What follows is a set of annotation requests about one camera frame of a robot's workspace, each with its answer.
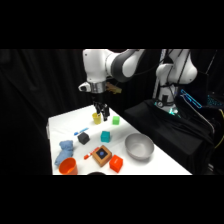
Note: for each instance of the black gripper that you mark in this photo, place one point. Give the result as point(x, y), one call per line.
point(99, 98)

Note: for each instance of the blue teal cube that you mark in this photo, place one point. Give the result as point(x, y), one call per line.
point(105, 136)

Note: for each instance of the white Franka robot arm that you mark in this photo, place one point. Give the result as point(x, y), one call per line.
point(96, 65)

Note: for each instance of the green cube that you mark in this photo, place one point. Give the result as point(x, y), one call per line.
point(116, 120)

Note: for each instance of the black cube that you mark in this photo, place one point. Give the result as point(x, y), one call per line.
point(83, 138)

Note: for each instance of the grey metal bowl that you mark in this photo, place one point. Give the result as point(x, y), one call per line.
point(139, 146)

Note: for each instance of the yellow cup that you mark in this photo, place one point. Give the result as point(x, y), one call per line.
point(96, 119)

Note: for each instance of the blue marker pen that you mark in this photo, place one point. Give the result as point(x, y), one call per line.
point(81, 131)

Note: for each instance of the orange red marker pen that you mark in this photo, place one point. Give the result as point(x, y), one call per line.
point(90, 153)

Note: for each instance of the wooden box with black top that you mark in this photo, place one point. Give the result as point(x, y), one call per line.
point(102, 155)

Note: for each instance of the orange block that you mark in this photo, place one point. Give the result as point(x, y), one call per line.
point(116, 163)

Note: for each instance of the blue crumpled cloth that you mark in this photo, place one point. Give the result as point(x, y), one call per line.
point(65, 151)

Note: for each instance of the black round object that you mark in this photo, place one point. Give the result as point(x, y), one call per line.
point(96, 173)

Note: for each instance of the orange plastic cup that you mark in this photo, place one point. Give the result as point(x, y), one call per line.
point(68, 166)

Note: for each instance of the black curtain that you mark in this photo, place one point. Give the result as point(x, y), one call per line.
point(33, 100)

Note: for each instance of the green status light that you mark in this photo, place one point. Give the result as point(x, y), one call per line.
point(171, 111)

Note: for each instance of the black cloth-covered robot stand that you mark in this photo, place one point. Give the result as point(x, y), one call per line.
point(173, 133)

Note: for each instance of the blue-lit device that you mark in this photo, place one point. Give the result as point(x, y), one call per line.
point(191, 98)

